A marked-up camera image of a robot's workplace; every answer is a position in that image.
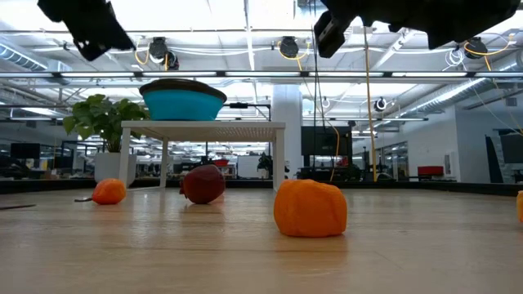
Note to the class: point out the distant black rig frame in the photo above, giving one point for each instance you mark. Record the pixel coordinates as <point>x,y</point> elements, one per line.
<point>245,105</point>

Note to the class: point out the red box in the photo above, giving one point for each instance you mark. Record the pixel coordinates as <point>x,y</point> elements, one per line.
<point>430,170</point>

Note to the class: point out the distant small dark plant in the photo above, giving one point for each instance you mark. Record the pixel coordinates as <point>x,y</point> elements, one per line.
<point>265,162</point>

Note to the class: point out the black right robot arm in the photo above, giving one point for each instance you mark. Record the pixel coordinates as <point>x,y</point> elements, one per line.
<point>449,16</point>

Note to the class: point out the dark red round fruit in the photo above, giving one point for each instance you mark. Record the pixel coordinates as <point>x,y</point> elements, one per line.
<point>204,185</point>

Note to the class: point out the white perforated shelf riser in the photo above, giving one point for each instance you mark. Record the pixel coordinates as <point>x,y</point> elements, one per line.
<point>204,130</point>

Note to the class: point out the distant red bowl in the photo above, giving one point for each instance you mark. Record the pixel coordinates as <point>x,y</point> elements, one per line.
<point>221,162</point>

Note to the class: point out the black wall monitor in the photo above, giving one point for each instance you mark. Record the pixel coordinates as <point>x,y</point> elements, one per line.
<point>327,141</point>

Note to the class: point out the distant black desk monitor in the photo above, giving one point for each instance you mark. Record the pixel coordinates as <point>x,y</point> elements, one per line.
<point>24,151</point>

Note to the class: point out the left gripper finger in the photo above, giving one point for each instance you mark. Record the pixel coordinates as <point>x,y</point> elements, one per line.
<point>102,36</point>
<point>107,18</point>

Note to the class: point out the blue collapsible bowl grey rim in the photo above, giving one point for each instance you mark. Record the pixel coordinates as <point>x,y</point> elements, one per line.
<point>184,104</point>

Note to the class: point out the green potted plant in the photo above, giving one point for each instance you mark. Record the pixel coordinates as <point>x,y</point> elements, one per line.
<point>102,118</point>

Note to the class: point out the orange blocky plush fruit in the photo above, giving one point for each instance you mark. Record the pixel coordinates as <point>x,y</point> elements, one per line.
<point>310,210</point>

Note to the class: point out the black aluminium table frame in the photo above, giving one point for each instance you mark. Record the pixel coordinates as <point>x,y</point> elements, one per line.
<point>41,185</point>

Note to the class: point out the small orange pepper with stem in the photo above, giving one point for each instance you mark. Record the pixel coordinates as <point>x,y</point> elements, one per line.
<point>109,192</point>
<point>520,206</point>

